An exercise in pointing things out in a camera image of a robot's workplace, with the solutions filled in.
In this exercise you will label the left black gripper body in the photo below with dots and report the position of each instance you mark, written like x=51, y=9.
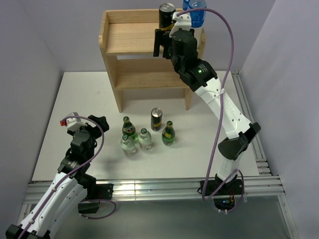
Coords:
x=95, y=133

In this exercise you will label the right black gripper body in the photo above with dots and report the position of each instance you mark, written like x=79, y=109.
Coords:
x=173, y=59

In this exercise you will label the black can yellow label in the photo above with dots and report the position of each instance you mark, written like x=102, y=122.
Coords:
x=166, y=11

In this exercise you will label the green bottle yellow label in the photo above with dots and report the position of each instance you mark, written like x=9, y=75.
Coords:
x=168, y=134

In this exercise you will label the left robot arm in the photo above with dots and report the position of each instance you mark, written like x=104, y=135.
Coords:
x=71, y=183

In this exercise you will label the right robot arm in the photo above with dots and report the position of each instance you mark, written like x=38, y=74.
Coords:
x=240, y=131

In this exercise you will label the wooden two-tier shelf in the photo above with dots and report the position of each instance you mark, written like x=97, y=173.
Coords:
x=126, y=41

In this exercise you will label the green bottle red label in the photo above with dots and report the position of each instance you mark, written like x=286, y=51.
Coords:
x=128, y=128

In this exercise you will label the front clear water bottle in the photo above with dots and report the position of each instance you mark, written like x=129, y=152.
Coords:
x=197, y=17

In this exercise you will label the clear water bottle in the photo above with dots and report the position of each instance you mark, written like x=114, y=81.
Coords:
x=197, y=17
x=185, y=4

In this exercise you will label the clear soda bottle left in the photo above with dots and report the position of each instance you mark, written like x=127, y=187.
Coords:
x=128, y=145

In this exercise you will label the clear soda bottle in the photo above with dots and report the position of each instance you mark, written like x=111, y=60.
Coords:
x=128, y=145
x=145, y=139

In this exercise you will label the rear clear water bottle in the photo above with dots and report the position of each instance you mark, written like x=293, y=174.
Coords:
x=185, y=4

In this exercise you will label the clear soda bottle right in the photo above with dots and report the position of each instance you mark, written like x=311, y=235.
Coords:
x=145, y=139

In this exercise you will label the black can on table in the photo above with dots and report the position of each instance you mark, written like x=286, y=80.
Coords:
x=156, y=118

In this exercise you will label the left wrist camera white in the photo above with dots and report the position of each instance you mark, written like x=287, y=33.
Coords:
x=72, y=123

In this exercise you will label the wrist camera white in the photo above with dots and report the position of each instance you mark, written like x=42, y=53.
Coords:
x=72, y=123
x=180, y=21

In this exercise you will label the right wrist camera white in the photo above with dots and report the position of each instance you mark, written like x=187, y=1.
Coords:
x=180, y=21

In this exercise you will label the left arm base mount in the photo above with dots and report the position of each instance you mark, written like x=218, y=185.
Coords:
x=99, y=192

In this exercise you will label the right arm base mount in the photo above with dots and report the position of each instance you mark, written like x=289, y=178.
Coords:
x=224, y=199

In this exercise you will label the aluminium frame rails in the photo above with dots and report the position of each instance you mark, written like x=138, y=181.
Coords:
x=138, y=178

